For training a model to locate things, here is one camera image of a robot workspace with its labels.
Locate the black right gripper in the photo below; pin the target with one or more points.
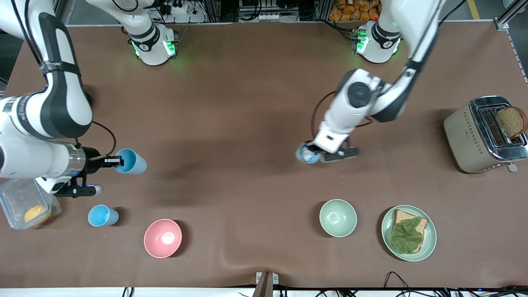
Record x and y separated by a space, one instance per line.
93 160

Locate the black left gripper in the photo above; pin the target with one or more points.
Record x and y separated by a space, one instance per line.
313 148

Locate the grey-blue plastic cup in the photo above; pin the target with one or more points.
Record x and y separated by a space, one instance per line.
306 156

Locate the bright blue plastic cup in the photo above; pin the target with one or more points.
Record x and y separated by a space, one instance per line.
99 215
132 162

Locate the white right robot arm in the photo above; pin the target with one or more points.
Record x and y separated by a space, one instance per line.
62 107

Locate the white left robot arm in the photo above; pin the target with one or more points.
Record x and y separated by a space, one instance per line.
359 95

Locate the pale green bowl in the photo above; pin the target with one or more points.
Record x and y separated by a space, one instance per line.
338 218

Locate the orange round food piece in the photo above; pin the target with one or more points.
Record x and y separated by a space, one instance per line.
36 214

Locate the pink bowl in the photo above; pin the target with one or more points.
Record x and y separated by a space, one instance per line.
162 238

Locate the clear plastic storage container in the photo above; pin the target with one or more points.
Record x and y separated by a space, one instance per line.
18 202

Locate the brown bread slice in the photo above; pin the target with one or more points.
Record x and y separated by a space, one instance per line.
402 215

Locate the green lettuce leaf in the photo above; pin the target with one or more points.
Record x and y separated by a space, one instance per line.
406 236

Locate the small white power strip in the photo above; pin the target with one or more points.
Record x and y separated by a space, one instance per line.
271 17

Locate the orange snack bags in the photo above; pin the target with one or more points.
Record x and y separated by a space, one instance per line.
354 10

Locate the pale green plate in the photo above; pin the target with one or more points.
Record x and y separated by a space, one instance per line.
431 235

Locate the beige and chrome toaster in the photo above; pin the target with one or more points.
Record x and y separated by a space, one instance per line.
466 140

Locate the white power strip with plugs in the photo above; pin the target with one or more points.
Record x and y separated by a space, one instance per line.
179 7

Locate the dark toast slice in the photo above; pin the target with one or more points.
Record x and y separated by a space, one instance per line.
511 121

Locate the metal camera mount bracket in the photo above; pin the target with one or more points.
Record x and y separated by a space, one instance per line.
266 284

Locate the aluminium frame profile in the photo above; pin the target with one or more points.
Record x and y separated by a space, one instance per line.
509 14

